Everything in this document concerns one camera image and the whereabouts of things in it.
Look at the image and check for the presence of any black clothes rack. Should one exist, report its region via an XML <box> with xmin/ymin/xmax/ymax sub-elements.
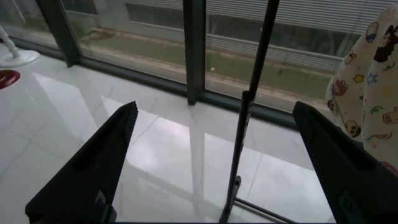
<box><xmin>218</xmin><ymin>0</ymin><xmax>300</xmax><ymax>224</ymax></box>

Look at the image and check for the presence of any red round disc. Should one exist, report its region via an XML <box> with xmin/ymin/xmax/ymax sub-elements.
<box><xmin>0</xmin><ymin>69</ymin><xmax>22</xmax><ymax>90</ymax></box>

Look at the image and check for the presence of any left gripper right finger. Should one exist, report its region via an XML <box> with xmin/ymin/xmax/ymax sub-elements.
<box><xmin>292</xmin><ymin>101</ymin><xmax>398</xmax><ymax>224</ymax></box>

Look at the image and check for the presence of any cream printed garment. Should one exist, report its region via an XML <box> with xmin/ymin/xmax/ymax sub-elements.
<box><xmin>324</xmin><ymin>4</ymin><xmax>398</xmax><ymax>177</ymax></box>

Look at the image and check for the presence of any window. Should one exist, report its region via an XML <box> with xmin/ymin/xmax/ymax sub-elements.
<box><xmin>0</xmin><ymin>0</ymin><xmax>398</xmax><ymax>131</ymax></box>

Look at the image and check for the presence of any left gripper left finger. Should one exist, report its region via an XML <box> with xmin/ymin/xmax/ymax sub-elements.
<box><xmin>25</xmin><ymin>101</ymin><xmax>139</xmax><ymax>223</ymax></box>

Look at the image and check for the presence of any white floor stand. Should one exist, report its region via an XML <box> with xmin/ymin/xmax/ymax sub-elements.
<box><xmin>0</xmin><ymin>24</ymin><xmax>41</xmax><ymax>69</ymax></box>

